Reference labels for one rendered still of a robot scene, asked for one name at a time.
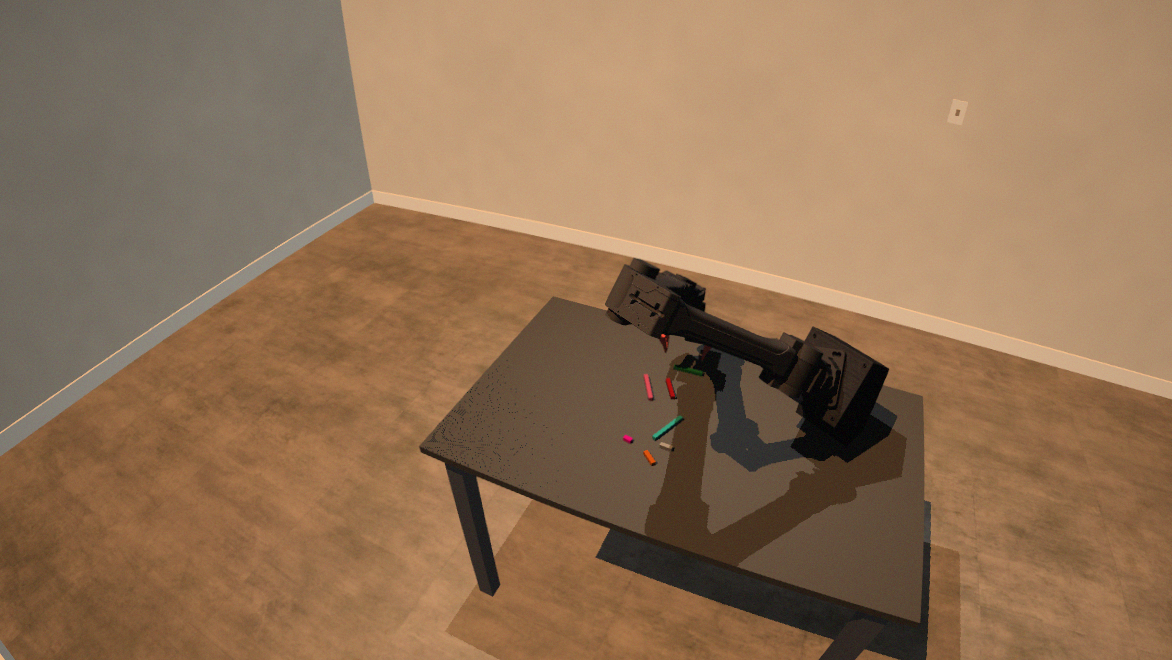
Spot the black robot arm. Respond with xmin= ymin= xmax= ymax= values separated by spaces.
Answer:
xmin=605 ymin=258 xmax=847 ymax=407

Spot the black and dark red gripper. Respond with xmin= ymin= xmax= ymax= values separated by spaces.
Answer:
xmin=659 ymin=334 xmax=711 ymax=361

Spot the turquoise green rod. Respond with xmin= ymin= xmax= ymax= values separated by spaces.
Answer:
xmin=652 ymin=415 xmax=683 ymax=440

